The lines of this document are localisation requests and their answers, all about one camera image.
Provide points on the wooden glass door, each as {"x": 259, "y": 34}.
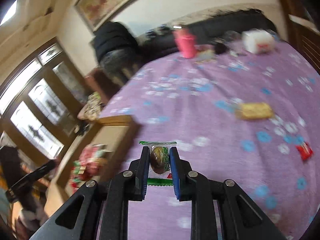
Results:
{"x": 40, "y": 102}

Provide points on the white plastic jar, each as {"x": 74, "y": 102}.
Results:
{"x": 258, "y": 41}

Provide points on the purple floral tablecloth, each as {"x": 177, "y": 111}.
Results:
{"x": 193, "y": 104}

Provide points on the beige cracker packet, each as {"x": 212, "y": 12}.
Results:
{"x": 254, "y": 111}

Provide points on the wooden cabinet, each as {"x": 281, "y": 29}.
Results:
{"x": 302, "y": 33}

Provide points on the black small container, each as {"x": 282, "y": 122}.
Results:
{"x": 219, "y": 46}

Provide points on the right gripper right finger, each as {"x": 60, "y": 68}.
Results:
{"x": 219, "y": 210}

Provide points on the pink cartoon snack packet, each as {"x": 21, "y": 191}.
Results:
{"x": 92, "y": 158}

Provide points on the pink sleeved thermos bottle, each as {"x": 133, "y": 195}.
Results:
{"x": 185, "y": 41}

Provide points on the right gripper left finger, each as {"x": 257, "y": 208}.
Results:
{"x": 99, "y": 210}

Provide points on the person in black jacket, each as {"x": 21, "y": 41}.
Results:
{"x": 117, "y": 52}

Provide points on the brown armchair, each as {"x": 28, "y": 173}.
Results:
{"x": 103, "y": 90}

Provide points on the green clear egg packet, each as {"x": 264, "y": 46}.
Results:
{"x": 159, "y": 169}

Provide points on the cardboard box tray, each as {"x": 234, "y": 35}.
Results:
{"x": 117, "y": 133}

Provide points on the black sofa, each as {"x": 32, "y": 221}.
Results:
{"x": 161, "y": 42}

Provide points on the small red candy packet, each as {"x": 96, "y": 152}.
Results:
{"x": 304, "y": 150}

